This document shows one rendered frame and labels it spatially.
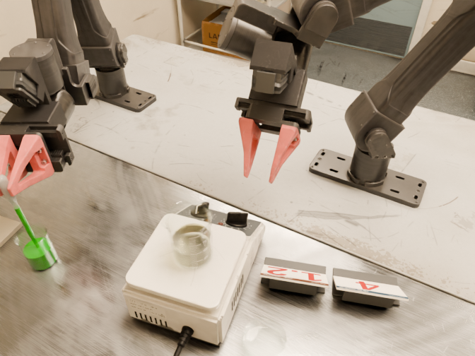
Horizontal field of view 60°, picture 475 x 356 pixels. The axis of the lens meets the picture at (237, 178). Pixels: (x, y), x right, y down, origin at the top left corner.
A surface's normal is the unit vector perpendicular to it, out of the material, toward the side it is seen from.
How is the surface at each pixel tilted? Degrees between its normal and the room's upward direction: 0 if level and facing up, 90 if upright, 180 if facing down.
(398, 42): 90
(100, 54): 107
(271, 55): 40
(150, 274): 0
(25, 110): 2
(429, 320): 0
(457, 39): 91
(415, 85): 86
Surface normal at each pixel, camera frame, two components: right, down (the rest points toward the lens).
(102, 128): 0.00, -0.75
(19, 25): 0.87, 0.32
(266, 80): -0.32, 0.43
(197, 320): -0.32, 0.63
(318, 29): 0.07, 0.67
